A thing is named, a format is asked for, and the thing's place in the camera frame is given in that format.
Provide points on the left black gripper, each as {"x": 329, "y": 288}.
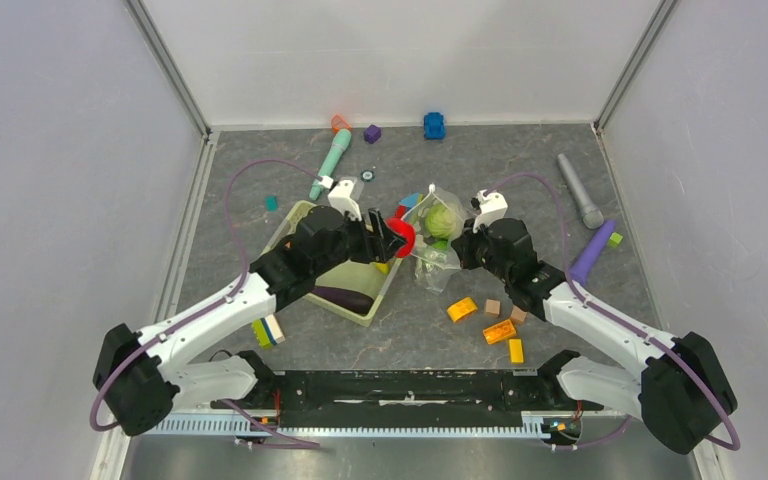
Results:
{"x": 379, "y": 245}

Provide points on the clear polka dot zip bag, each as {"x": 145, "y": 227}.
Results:
{"x": 435, "y": 280}

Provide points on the yellow brick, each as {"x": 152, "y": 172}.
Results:
{"x": 516, "y": 351}

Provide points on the tan cube left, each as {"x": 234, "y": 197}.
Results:
{"x": 492, "y": 308}

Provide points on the orange wire shape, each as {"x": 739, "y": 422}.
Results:
{"x": 338, "y": 123}

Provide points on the red toy apple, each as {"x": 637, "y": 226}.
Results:
{"x": 405, "y": 232}

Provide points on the tan cube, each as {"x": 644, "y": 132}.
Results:
{"x": 492, "y": 308}
{"x": 518, "y": 316}

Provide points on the grey toy microphone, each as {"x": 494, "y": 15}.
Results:
{"x": 589, "y": 212}

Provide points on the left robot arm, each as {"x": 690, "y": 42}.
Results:
{"x": 142, "y": 376}

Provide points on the purple toy cylinder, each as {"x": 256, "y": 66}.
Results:
{"x": 583, "y": 264}

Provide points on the green white toy cabbage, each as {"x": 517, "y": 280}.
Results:
{"x": 441, "y": 222}

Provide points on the orange rounded brick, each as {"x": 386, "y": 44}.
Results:
{"x": 461, "y": 309}

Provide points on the small teal block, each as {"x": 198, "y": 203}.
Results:
{"x": 271, "y": 203}

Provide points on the red blue green block stack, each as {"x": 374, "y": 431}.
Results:
{"x": 405, "y": 208}

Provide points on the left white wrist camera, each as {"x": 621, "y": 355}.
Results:
{"x": 343, "y": 197}

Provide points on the purple toy eggplant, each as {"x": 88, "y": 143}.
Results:
{"x": 354, "y": 301}

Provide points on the tan cube right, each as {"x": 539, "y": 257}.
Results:
{"x": 518, "y": 316}

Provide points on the light green plastic basket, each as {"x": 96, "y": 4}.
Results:
{"x": 289, "y": 282}

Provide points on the small lime green block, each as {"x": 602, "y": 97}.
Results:
{"x": 615, "y": 239}

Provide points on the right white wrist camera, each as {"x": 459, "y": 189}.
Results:
{"x": 490, "y": 206}

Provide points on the teal toy microphone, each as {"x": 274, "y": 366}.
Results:
{"x": 339, "y": 145}

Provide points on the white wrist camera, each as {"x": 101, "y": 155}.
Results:
{"x": 343, "y": 197}
{"x": 490, "y": 206}

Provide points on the purple building block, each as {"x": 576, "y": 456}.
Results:
{"x": 372, "y": 134}

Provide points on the green toy cucumber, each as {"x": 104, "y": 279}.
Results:
{"x": 436, "y": 255}

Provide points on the green blue white block stack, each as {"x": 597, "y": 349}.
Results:
{"x": 268, "y": 332}

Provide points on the translucent orange brick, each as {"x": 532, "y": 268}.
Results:
{"x": 499, "y": 332}

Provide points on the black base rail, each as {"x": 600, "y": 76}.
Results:
{"x": 407, "y": 398}

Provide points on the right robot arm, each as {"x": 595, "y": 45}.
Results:
{"x": 674, "y": 385}

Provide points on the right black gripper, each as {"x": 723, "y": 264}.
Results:
{"x": 462, "y": 245}

